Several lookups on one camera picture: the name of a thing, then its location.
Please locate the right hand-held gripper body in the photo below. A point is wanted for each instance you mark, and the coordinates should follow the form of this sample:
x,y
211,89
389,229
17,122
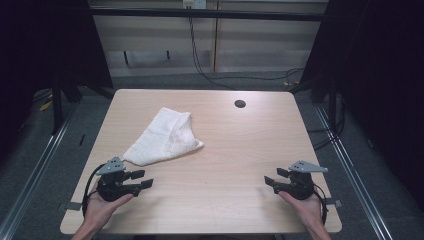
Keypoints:
x,y
298,188

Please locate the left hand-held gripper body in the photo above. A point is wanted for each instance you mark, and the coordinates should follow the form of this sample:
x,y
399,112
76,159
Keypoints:
x,y
115,191

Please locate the white towel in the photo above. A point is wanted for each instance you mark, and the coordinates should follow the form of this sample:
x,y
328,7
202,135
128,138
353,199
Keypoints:
x,y
165,136

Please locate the person's right hand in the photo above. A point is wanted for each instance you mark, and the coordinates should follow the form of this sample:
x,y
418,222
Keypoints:
x,y
305,210

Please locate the person's left hand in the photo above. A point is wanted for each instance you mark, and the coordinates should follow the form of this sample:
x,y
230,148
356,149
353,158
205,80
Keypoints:
x,y
96,208

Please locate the grey tape piece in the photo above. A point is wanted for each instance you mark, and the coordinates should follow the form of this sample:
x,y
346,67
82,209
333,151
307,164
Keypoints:
x,y
331,202
73,206

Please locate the black stand leg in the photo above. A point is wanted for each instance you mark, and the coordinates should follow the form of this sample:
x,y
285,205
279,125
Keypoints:
x,y
57,106

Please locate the yellow floor object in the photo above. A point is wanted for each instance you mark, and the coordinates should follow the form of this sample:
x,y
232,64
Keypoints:
x,y
46,105

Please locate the black curtain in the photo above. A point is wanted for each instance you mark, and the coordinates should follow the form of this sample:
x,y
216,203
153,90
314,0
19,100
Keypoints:
x,y
380,66
40,43

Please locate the black horizontal bar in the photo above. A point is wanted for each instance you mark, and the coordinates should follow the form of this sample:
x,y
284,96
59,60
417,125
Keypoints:
x,y
206,14

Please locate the metal floor rail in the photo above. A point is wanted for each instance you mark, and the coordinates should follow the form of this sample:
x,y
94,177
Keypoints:
x,y
36,160
353,173

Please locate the white wall outlet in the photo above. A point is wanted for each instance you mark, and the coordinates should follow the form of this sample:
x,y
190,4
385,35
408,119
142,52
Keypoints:
x,y
195,4

